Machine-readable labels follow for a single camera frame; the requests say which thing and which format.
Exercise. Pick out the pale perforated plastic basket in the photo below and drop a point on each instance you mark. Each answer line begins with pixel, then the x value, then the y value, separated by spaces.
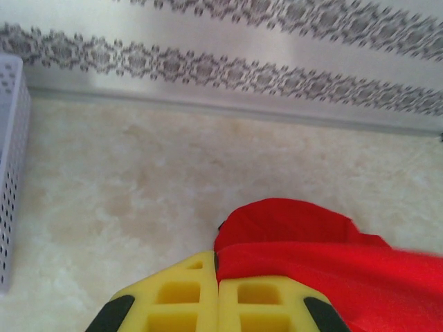
pixel 12 138

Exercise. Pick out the aluminium table edge rail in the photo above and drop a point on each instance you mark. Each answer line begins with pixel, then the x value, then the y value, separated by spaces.
pixel 242 112

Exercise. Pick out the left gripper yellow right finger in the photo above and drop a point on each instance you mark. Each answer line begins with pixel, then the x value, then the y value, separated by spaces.
pixel 228 311

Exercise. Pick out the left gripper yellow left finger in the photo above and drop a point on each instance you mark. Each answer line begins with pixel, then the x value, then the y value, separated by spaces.
pixel 145 301

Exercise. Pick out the red t-shirt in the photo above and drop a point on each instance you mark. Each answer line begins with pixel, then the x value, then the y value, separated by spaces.
pixel 311 242

